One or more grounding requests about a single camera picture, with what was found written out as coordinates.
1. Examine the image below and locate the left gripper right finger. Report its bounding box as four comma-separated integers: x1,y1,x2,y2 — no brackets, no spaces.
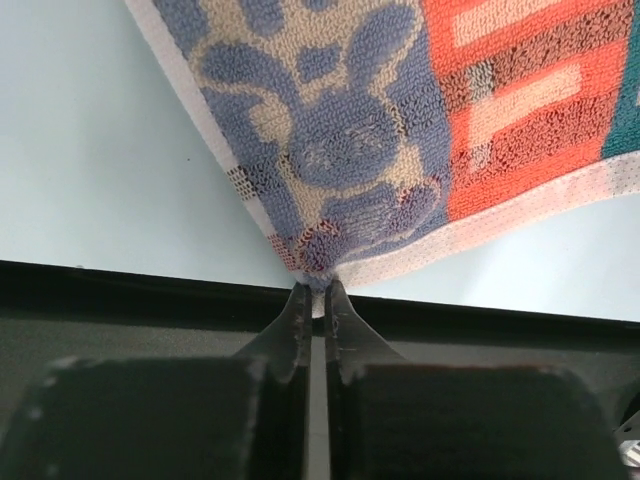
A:
324,281,628,479

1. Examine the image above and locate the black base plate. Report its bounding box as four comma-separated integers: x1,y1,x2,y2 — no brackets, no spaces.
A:
0,259,640,416

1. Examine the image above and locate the striped rabbit text towel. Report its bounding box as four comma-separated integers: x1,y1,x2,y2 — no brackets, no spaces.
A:
128,1,639,290

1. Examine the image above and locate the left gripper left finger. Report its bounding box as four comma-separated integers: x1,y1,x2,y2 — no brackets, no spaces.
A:
1,285,311,479

